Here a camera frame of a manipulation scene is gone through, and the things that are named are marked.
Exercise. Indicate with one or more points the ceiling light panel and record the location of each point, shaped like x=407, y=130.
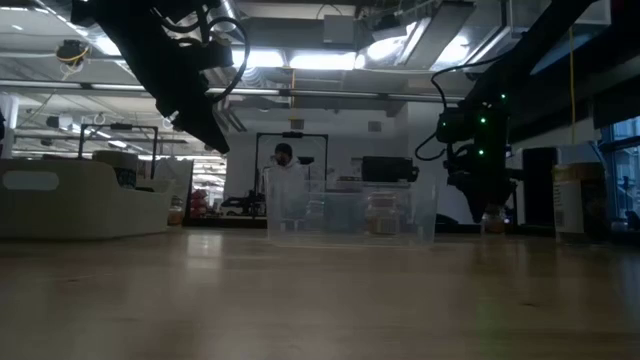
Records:
x=322, y=61
x=265, y=59

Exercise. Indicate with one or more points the grey ceiling box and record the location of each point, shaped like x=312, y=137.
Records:
x=339, y=30

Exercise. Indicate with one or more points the white panel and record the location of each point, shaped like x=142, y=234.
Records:
x=175, y=175

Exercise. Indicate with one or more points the tan-lidded cylindrical spice can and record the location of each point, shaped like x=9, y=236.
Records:
x=570, y=210

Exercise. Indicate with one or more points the tall black box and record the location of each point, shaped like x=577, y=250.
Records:
x=540, y=190

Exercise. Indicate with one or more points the black equipment box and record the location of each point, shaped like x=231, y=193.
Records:
x=390, y=170

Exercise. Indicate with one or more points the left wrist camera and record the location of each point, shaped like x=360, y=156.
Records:
x=217, y=54

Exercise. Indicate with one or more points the silver spiral ventilation duct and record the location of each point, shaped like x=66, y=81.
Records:
x=227, y=10

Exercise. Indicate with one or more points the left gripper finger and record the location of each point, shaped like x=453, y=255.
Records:
x=205, y=130

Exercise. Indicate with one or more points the small glass spice jar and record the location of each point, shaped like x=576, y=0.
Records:
x=175, y=215
x=494, y=225
x=383, y=217
x=315, y=217

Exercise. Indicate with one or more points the red object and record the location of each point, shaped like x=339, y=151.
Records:
x=198, y=202

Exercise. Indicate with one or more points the person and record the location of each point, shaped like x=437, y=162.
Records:
x=283, y=155

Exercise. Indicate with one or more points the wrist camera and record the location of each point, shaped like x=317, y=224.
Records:
x=217, y=54
x=452, y=125

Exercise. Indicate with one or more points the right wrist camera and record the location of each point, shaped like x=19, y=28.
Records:
x=452, y=125

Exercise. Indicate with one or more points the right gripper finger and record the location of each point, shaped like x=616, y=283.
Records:
x=487, y=197

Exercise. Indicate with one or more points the horizontal metal ceiling pipe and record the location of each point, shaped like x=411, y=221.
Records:
x=325, y=93

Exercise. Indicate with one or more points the clear plastic bin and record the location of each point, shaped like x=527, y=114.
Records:
x=340, y=236

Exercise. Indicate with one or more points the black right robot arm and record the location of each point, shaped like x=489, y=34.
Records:
x=550, y=50

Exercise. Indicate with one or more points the white opaque plastic bin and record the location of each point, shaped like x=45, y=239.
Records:
x=75, y=215

